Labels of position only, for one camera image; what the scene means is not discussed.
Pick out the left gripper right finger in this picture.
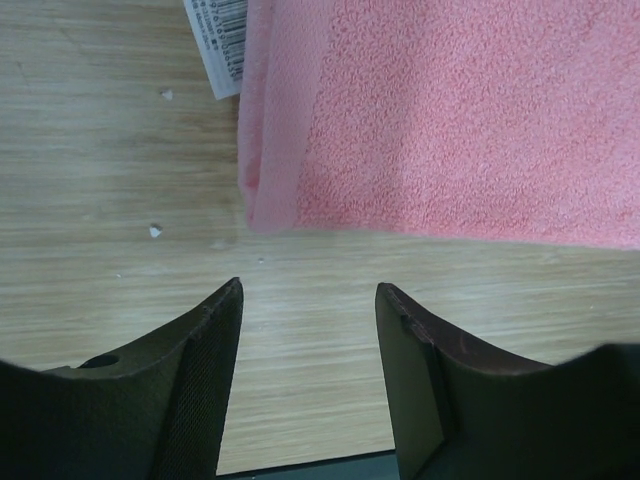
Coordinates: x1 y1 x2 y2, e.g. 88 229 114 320
375 283 639 479

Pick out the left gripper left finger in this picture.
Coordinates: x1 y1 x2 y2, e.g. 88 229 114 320
1 279 244 479

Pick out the pink bunny towel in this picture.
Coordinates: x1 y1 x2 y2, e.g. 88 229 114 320
184 0 640 251

